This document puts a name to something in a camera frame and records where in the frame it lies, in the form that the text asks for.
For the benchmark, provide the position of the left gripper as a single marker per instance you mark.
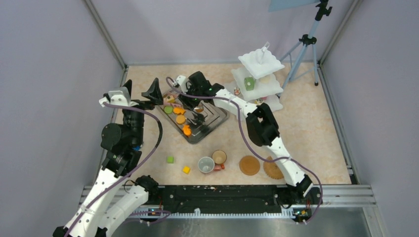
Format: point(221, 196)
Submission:
point(154, 93)

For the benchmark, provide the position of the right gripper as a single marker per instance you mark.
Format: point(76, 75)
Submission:
point(187, 102)

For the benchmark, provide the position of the brown round cookie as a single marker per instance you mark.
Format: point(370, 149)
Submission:
point(198, 109)

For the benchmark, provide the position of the orange flower cookie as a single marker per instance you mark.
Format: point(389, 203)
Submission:
point(179, 111)

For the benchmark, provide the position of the orange bear cookie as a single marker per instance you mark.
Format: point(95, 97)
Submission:
point(186, 129)

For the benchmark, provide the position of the green cake cube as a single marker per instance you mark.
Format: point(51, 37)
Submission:
point(249, 83)

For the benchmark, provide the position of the yellow cheese cake wedge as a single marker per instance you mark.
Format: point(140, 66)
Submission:
point(169, 99)

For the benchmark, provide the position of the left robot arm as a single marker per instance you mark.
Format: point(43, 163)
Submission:
point(122, 143)

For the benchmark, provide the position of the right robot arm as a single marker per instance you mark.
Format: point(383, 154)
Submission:
point(261, 126)

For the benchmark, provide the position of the orange round macaron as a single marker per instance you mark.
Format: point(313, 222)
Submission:
point(180, 119)

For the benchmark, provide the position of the green macaron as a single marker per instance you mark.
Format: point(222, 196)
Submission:
point(168, 109)

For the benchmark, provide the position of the silver metal tray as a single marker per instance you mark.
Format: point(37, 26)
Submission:
point(202, 124)

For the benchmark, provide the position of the white three-tier serving stand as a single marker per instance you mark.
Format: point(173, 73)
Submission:
point(255, 81)

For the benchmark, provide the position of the grey-white cup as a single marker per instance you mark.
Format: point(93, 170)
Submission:
point(206, 164)

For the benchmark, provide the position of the yellow cube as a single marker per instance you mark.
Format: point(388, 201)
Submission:
point(186, 169)

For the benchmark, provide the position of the smooth brown round coaster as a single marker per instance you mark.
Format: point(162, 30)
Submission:
point(249, 165)

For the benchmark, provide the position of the ribbed brown round coaster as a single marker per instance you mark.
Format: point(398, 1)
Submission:
point(272, 170)

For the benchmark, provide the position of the light blue tripod stand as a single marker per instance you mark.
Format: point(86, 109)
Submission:
point(298, 51)

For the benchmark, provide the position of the brown cup with red handle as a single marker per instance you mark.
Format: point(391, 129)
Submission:
point(219, 157)

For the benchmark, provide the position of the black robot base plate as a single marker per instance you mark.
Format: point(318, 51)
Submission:
point(231, 199)

